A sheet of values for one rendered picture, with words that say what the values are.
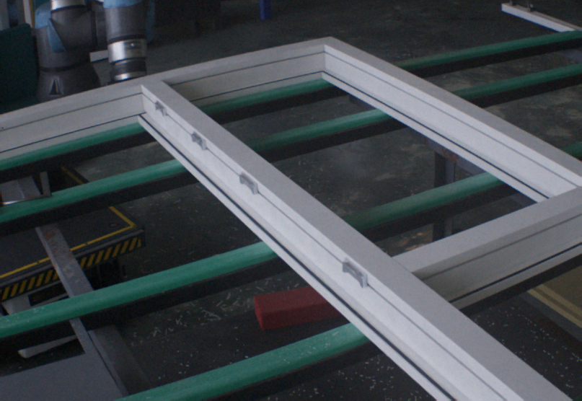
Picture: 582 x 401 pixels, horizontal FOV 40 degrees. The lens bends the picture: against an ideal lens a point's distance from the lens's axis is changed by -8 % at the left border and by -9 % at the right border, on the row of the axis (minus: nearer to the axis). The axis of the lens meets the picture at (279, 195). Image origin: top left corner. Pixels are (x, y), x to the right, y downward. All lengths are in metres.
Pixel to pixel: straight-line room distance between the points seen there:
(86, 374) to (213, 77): 0.89
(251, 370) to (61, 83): 1.47
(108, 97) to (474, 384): 1.04
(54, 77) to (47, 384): 1.41
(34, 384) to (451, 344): 0.50
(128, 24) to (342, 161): 1.80
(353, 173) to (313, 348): 2.43
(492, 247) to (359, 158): 2.47
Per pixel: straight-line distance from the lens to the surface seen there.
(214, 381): 0.99
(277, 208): 1.23
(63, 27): 2.02
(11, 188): 2.64
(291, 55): 1.85
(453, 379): 0.95
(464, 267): 1.10
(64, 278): 1.31
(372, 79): 1.74
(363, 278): 1.04
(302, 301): 1.54
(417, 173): 3.43
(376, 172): 3.44
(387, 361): 1.45
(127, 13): 1.90
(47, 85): 2.36
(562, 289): 1.57
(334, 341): 1.04
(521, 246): 1.16
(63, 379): 1.05
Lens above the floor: 1.49
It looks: 27 degrees down
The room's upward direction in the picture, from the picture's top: 4 degrees counter-clockwise
